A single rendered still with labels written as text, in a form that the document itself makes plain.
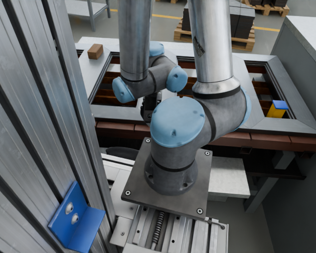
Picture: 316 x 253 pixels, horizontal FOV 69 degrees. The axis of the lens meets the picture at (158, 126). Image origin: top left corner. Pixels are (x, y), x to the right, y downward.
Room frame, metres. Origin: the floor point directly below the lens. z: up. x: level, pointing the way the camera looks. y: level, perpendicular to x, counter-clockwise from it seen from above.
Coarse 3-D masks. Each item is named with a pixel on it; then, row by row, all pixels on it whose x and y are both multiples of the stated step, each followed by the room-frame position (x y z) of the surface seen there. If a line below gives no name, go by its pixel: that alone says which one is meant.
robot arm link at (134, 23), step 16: (128, 0) 0.49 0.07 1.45; (144, 0) 0.50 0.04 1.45; (128, 16) 0.50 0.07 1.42; (144, 16) 0.50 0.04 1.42; (128, 32) 0.50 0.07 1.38; (144, 32) 0.51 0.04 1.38; (128, 48) 0.50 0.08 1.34; (144, 48) 0.51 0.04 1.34; (128, 64) 0.51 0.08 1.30; (144, 64) 0.52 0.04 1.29; (128, 80) 0.51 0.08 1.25; (144, 80) 0.53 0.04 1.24; (128, 96) 0.50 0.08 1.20
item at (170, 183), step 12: (144, 168) 0.37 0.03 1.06; (156, 168) 0.33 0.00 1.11; (168, 168) 0.32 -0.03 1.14; (180, 168) 0.32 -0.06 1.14; (192, 168) 0.34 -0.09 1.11; (156, 180) 0.32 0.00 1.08; (168, 180) 0.31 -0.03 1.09; (180, 180) 0.31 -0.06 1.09; (192, 180) 0.33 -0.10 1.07; (168, 192) 0.30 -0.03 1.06; (180, 192) 0.30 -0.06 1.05
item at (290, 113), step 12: (108, 60) 1.35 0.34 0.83; (180, 60) 1.41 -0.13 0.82; (192, 60) 1.41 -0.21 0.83; (96, 84) 1.07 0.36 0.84; (276, 84) 1.14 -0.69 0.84; (288, 108) 0.93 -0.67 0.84; (96, 120) 0.79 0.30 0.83; (108, 120) 0.79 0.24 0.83; (120, 120) 0.79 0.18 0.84; (132, 120) 0.78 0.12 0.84; (252, 132) 0.75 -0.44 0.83; (264, 132) 0.75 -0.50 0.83; (276, 132) 0.75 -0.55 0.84; (288, 132) 0.75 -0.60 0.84
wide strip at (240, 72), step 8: (232, 56) 1.44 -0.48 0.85; (240, 64) 1.34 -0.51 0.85; (240, 72) 1.24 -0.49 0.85; (240, 80) 1.15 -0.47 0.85; (248, 80) 1.16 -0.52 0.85; (248, 88) 1.07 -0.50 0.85; (256, 96) 1.00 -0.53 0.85; (256, 104) 0.93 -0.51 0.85; (256, 112) 0.87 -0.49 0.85; (248, 120) 0.81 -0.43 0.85; (256, 120) 0.81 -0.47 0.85
